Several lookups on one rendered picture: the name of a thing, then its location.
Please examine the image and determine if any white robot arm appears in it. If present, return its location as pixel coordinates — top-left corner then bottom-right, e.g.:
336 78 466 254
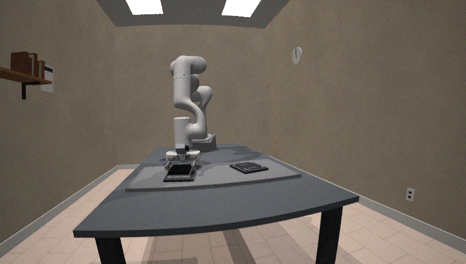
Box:
170 56 212 154

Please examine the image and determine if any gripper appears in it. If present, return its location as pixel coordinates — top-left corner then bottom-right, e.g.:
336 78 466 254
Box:
164 150 201 170

